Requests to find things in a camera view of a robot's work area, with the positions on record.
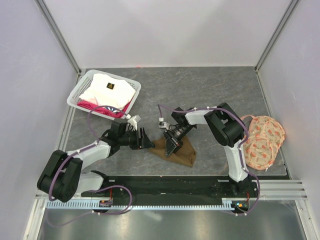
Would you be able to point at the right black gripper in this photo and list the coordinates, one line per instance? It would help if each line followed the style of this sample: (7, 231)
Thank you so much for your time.
(170, 145)

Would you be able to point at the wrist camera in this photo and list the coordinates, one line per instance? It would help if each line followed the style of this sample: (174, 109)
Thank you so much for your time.
(163, 124)
(132, 122)

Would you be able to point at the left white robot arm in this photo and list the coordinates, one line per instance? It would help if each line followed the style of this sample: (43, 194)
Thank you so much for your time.
(62, 176)

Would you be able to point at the white plastic basket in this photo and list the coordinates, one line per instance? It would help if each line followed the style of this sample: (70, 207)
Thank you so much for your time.
(105, 111)

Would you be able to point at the brown cloth napkin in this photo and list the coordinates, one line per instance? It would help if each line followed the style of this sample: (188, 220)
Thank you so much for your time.
(186, 155)

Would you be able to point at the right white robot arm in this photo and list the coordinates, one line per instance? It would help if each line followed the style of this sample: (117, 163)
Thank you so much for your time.
(228, 130)

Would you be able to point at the slotted cable duct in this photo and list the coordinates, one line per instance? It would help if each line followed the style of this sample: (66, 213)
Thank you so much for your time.
(96, 204)

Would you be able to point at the floral pink hat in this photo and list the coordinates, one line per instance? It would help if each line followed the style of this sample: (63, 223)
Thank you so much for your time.
(266, 136)

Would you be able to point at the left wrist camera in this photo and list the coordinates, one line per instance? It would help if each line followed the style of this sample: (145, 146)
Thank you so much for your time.
(132, 122)

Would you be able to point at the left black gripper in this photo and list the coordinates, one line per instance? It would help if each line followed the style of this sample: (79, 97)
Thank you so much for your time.
(139, 144)

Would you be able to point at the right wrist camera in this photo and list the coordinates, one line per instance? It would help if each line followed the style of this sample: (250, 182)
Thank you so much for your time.
(163, 124)

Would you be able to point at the white folded t-shirt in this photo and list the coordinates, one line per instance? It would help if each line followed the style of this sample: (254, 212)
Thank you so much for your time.
(105, 90)

